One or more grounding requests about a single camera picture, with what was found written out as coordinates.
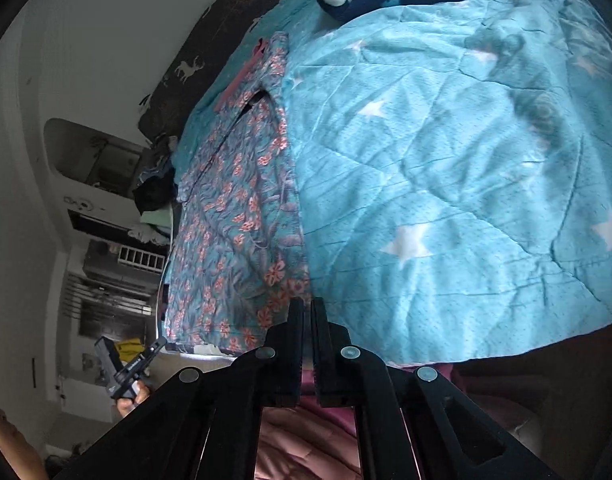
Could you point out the white slatted rack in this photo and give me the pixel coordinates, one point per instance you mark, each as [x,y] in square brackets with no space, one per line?
[141,259]

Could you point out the pile of clothes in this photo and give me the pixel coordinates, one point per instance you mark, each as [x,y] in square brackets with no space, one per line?
[161,157]

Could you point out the teal star-print quilt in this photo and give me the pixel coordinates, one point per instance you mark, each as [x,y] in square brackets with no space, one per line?
[436,160]

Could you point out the teal floral garment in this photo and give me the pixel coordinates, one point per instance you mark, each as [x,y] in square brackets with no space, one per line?
[226,220]

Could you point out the person's pink quilted clothing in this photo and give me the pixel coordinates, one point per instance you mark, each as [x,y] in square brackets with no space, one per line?
[306,440]

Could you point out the person's left forearm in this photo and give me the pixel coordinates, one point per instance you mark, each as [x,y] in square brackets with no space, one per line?
[11,440]

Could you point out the person's left hand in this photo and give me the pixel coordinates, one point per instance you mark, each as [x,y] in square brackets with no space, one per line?
[133,400]

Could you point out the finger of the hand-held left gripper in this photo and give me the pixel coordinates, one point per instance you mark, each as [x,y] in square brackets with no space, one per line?
[157,346]

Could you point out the pale green cushion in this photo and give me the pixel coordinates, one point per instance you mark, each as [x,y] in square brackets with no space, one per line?
[156,217]

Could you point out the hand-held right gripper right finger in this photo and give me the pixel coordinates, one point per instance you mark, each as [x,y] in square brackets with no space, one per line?
[330,360]

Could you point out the dark deer-print headboard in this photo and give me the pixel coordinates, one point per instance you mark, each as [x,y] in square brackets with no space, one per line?
[186,67]

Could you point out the yellow bag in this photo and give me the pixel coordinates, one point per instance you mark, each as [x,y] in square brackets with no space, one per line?
[128,348]

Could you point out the folded pink cloth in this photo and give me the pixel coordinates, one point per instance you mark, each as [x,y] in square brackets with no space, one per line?
[236,82]

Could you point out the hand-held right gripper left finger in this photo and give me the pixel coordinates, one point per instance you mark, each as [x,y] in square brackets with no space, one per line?
[292,355]

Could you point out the black bag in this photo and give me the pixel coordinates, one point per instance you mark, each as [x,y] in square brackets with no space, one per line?
[153,192]

